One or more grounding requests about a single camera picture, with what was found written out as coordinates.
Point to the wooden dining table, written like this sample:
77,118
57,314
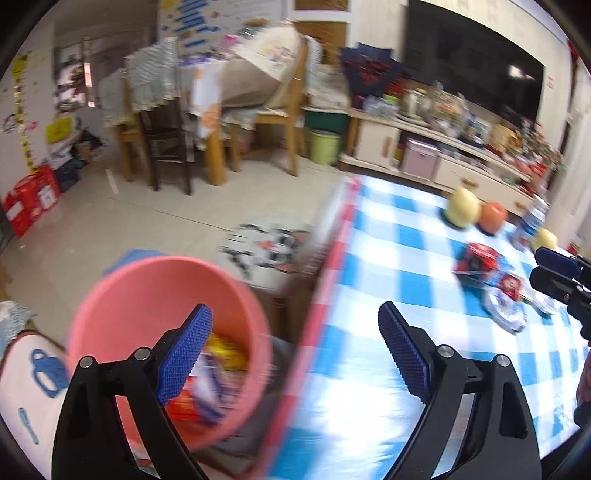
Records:
214,147

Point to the artificial flower arrangement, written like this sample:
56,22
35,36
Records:
538,147

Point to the white milk bottle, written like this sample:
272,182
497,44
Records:
531,224

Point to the white cloth with blue print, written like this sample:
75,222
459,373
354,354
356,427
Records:
27,397

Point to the red snack wrapper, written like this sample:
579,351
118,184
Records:
478,259

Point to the orange fruit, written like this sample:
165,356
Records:
492,218

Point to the dark wrapped flower bouquet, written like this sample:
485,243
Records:
369,69

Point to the green plastic bin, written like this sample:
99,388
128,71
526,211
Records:
324,148

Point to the pink storage box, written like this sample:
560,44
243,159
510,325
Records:
419,159

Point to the glass fish tank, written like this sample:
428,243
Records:
445,108

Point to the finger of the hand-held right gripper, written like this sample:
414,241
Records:
551,282
556,259

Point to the red cardboard boxes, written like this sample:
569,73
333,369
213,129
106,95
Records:
32,198

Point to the wall poster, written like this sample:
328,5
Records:
207,18

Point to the yellow paper bag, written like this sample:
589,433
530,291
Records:
59,129

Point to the large beige printed bag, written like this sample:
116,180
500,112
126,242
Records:
263,64

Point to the white electric kettle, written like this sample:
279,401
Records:
414,104

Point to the black flat television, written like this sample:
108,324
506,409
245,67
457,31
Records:
466,60

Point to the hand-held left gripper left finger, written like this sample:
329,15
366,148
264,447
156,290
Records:
184,360

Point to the red snack packet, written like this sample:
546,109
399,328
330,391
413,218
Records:
184,406

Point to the pink plastic bin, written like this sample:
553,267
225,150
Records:
129,304

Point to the small red candy wrapper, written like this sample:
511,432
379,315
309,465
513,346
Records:
511,286

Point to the yellow apple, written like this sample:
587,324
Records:
462,208
545,240

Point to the clear plastic wrapper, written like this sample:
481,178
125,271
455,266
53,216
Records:
545,307

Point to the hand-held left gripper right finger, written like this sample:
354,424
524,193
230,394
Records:
406,355

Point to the yellow snack wrapper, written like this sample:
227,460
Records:
226,350

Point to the blue checkered tablecloth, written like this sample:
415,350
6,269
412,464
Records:
392,258

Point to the cat print stool cushion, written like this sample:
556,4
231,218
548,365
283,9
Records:
270,244

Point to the cream television cabinet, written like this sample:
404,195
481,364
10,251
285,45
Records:
461,170

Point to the dark wooden chair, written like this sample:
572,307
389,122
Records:
161,138

